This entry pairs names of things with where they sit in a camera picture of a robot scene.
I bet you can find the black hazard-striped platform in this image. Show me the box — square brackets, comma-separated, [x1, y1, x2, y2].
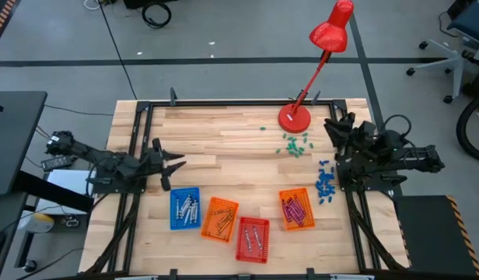
[392, 194, 479, 278]

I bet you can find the black vacuum hose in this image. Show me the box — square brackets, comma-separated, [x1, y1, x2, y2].
[456, 96, 479, 164]

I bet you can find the black side desk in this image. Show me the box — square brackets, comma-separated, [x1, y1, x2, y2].
[0, 91, 49, 197]

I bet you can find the coiled black cable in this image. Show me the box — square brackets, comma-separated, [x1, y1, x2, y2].
[141, 2, 173, 30]

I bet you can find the blue plastic basket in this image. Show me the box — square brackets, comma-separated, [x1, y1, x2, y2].
[170, 187, 202, 232]

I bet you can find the orange black vacuum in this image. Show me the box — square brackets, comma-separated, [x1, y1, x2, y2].
[461, 65, 479, 104]

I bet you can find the black box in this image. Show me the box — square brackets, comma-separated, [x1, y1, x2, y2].
[122, 0, 179, 10]

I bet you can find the long black floor cable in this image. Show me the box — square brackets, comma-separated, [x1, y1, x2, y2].
[98, 0, 138, 101]

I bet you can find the office chair blue seat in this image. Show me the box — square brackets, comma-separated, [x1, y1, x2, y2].
[405, 0, 479, 105]

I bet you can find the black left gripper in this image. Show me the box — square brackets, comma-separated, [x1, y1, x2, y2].
[138, 137, 187, 192]

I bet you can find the red desk lamp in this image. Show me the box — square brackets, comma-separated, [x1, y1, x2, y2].
[277, 0, 355, 135]

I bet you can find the yellow white object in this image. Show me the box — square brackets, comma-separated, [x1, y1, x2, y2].
[17, 212, 56, 234]

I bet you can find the red plastic basket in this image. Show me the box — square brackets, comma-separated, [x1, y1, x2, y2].
[235, 216, 271, 265]

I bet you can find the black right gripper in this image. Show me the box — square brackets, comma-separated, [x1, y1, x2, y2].
[323, 111, 380, 156]

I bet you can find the orange plastic basket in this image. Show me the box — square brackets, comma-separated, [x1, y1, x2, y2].
[200, 196, 240, 244]
[278, 187, 316, 232]

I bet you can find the black power adapter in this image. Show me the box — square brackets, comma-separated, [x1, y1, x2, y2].
[40, 154, 76, 173]

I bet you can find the hazard-striped floor mat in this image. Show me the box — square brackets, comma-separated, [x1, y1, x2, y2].
[0, 0, 17, 44]

